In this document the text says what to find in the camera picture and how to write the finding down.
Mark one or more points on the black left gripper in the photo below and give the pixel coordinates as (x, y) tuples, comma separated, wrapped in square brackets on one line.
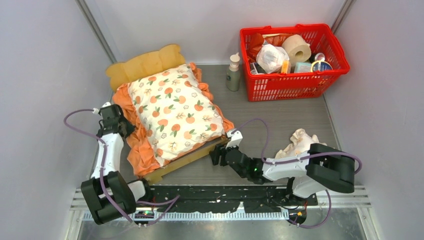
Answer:
[(130, 127)]

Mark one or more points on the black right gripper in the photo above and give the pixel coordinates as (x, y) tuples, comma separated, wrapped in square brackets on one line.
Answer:
[(220, 149)]

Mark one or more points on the orange fruit print cushion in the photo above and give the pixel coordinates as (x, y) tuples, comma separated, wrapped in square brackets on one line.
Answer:
[(172, 112)]

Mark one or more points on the wooden pet bed frame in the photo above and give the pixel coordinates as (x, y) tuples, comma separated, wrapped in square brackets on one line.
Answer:
[(149, 86)]

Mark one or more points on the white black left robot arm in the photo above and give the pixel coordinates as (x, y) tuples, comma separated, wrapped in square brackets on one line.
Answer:
[(106, 193)]

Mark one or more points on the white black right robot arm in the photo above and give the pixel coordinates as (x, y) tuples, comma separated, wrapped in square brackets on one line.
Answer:
[(317, 169)]

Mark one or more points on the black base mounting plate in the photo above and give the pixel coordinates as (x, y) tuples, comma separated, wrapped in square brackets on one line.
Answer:
[(227, 198)]

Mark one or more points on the green pump lotion bottle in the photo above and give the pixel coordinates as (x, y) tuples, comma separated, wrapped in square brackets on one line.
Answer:
[(233, 73)]

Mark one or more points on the cream frilled small pillow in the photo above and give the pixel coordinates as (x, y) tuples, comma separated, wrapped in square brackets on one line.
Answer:
[(300, 142)]

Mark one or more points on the white plastic wrapped packet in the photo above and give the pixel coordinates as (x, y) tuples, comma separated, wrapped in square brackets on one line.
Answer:
[(271, 58)]

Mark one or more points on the orange red crumpled bag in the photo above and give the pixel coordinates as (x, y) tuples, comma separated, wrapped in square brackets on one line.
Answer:
[(258, 40)]

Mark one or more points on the light teal small box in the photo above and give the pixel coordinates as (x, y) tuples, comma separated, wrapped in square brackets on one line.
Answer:
[(302, 67)]

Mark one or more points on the beige toilet paper roll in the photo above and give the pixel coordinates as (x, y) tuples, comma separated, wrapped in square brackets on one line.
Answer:
[(297, 49)]

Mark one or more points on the round blue lidded tin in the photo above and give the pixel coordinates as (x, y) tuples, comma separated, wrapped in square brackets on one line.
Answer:
[(320, 66)]

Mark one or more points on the small silver can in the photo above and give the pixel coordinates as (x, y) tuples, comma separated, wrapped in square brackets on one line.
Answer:
[(319, 57)]

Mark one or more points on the red plastic shopping basket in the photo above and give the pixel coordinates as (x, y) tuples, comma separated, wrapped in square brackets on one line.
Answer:
[(277, 86)]

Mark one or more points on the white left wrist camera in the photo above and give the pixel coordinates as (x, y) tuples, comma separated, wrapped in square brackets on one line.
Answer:
[(98, 110)]

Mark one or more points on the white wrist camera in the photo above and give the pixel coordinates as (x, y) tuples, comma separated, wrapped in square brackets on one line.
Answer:
[(98, 110), (234, 138)]

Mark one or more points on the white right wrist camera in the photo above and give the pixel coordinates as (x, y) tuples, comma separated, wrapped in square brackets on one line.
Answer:
[(234, 138)]

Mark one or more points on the slotted aluminium rail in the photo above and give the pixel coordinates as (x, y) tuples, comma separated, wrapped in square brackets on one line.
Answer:
[(356, 200)]

